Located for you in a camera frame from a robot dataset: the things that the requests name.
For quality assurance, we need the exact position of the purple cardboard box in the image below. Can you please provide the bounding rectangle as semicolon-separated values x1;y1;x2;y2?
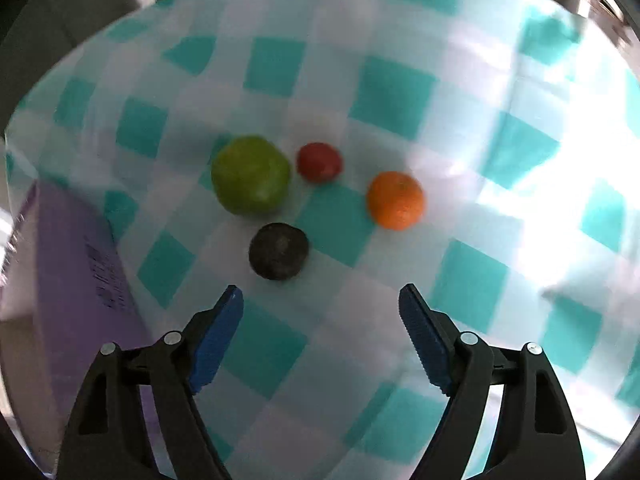
0;179;168;476

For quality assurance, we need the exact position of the small red tomato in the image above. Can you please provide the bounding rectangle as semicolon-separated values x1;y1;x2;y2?
295;142;344;183

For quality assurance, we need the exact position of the green apple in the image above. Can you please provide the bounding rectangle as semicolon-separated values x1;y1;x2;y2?
210;135;292;217

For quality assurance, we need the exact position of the small tangerine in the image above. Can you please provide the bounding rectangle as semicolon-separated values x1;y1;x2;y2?
366;170;426;232

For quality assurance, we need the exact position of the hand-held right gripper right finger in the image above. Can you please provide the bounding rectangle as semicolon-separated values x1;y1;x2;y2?
398;283;587;480

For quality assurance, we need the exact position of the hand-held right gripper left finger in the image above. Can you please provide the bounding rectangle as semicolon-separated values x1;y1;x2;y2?
60;284;245;480

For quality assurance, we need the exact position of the dark passion fruit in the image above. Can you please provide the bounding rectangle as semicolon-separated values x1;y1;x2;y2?
248;222;310;281

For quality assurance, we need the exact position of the teal checked tablecloth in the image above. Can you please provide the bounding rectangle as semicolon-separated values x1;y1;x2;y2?
4;0;640;480

